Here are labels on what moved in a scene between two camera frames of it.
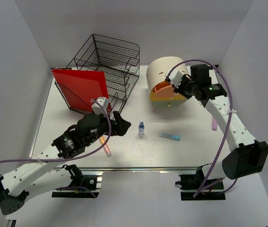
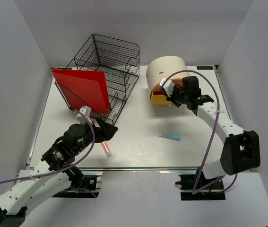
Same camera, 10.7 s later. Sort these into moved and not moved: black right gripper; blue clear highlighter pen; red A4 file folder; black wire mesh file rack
Moved: black right gripper
Not moved: red A4 file folder; blue clear highlighter pen; black wire mesh file rack
